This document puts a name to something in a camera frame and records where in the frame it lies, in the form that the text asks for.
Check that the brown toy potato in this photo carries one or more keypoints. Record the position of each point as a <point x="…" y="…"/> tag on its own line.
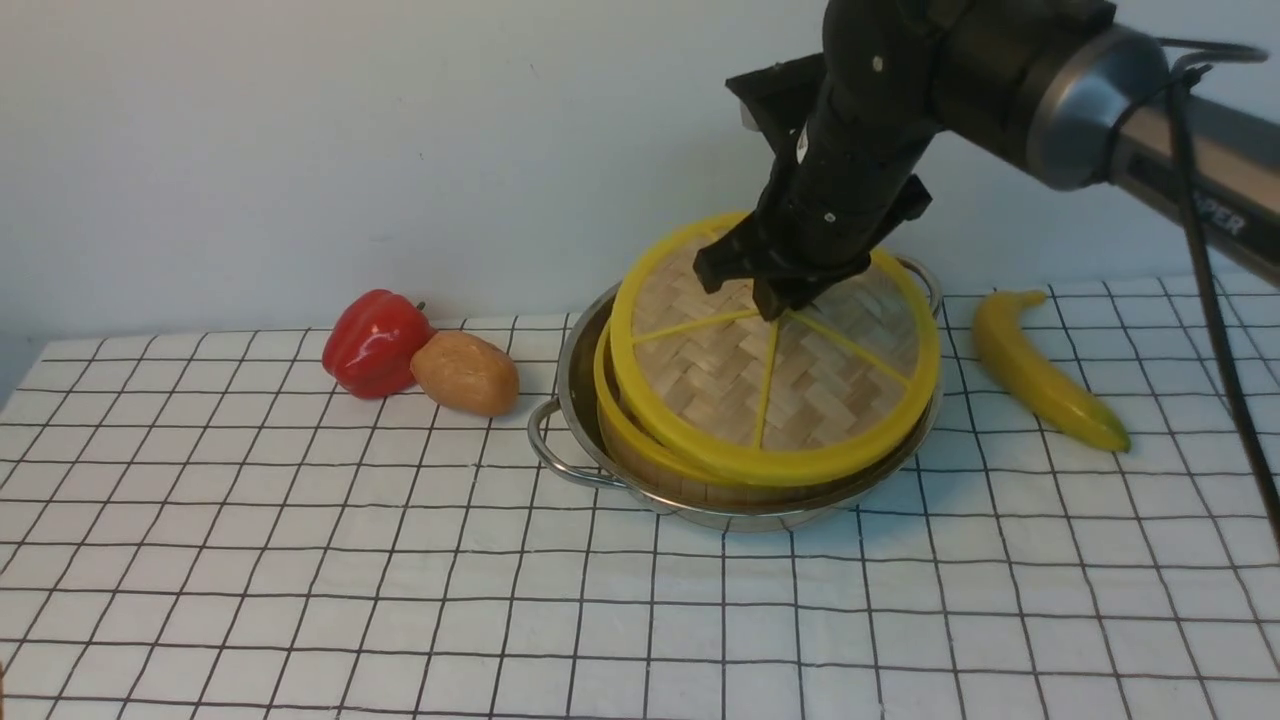
<point x="465" y="373"/>

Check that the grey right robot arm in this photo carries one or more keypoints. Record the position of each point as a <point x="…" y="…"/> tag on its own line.
<point x="1057" y="89"/>

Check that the yellow woven steamer lid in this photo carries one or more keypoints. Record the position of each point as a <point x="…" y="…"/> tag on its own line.
<point x="817" y="394"/>

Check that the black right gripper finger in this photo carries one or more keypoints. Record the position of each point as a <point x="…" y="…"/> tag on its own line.
<point x="743" y="253"/>
<point x="781" y="287"/>

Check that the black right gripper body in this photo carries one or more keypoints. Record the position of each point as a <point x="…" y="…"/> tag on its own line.
<point x="847" y="126"/>

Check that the yellow bamboo steamer basket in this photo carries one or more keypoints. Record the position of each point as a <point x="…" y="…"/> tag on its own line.
<point x="661" y="471"/>

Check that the yellow toy banana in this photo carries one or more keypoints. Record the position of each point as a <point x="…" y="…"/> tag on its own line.
<point x="1018" y="367"/>

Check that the white checkered tablecloth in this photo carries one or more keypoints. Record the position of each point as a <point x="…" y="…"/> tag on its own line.
<point x="199" y="526"/>

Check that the red toy bell pepper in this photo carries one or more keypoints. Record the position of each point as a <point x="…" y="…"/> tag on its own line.
<point x="370" y="348"/>

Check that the stainless steel pot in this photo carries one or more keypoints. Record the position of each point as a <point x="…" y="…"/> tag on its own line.
<point x="576" y="397"/>

